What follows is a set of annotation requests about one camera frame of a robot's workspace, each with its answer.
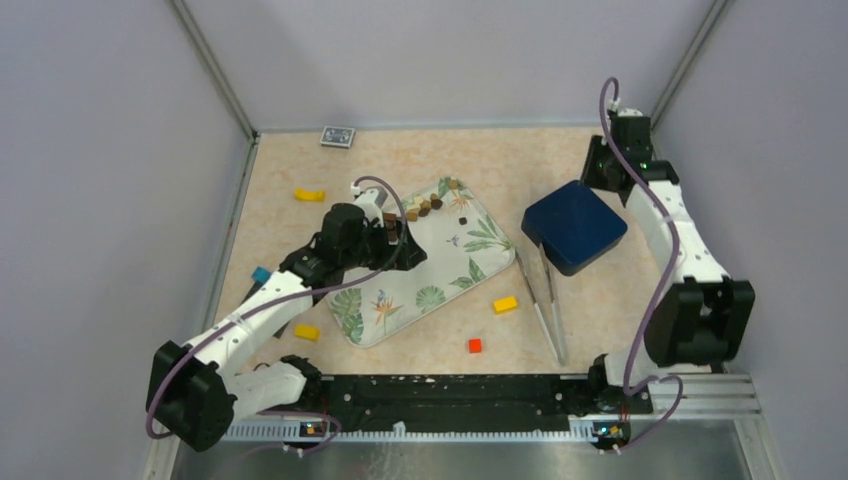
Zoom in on pile of assorted chocolates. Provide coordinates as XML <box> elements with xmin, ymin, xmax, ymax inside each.
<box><xmin>402</xmin><ymin>177</ymin><xmax>475</xmax><ymax>247</ymax></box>

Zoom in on grey lego baseplate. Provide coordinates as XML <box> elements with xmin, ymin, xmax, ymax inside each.
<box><xmin>242</xmin><ymin>282</ymin><xmax>301</xmax><ymax>340</ymax></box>

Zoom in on clear plastic tongs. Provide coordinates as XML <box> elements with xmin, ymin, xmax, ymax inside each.
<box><xmin>515</xmin><ymin>244</ymin><xmax>567</xmax><ymax>366</ymax></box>

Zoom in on yellow lego brick right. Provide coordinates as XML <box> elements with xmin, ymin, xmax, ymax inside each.
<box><xmin>492</xmin><ymin>296</ymin><xmax>518</xmax><ymax>315</ymax></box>

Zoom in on playing card deck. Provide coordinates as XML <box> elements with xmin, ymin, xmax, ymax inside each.
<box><xmin>320</xmin><ymin>126</ymin><xmax>356</xmax><ymax>149</ymax></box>

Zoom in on floral serving tray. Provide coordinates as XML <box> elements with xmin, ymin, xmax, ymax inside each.
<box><xmin>326</xmin><ymin>178</ymin><xmax>515</xmax><ymax>348</ymax></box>

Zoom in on yellow curved block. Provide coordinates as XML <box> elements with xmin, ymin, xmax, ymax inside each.
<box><xmin>294</xmin><ymin>188</ymin><xmax>326</xmax><ymax>202</ymax></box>

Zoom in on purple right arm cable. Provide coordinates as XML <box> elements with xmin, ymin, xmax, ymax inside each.
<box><xmin>599</xmin><ymin>77</ymin><xmax>685</xmax><ymax>455</ymax></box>

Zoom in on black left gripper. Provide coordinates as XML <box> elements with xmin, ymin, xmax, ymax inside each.
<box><xmin>341</xmin><ymin>216</ymin><xmax>426</xmax><ymax>271</ymax></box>

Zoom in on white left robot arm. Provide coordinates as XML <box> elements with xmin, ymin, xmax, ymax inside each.
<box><xmin>145</xmin><ymin>178</ymin><xmax>427</xmax><ymax>452</ymax></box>

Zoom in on yellow lego brick left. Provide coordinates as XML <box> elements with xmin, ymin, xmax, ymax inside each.
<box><xmin>293</xmin><ymin>324</ymin><xmax>321</xmax><ymax>342</ymax></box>

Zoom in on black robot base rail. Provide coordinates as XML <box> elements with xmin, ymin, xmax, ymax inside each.
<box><xmin>289</xmin><ymin>374</ymin><xmax>654</xmax><ymax>434</ymax></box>

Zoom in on red lego cube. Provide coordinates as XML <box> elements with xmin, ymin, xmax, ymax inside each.
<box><xmin>468</xmin><ymin>338</ymin><xmax>483</xmax><ymax>354</ymax></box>

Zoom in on dark blue box lid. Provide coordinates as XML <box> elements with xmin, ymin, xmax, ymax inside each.
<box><xmin>521</xmin><ymin>180</ymin><xmax>628</xmax><ymax>276</ymax></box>

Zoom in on yellow lego brick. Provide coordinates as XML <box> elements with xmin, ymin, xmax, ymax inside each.
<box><xmin>492</xmin><ymin>296</ymin><xmax>518</xmax><ymax>315</ymax></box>
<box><xmin>293</xmin><ymin>324</ymin><xmax>321</xmax><ymax>342</ymax></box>

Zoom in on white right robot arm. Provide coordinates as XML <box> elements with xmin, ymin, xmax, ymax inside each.
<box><xmin>580</xmin><ymin>107</ymin><xmax>756</xmax><ymax>412</ymax></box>

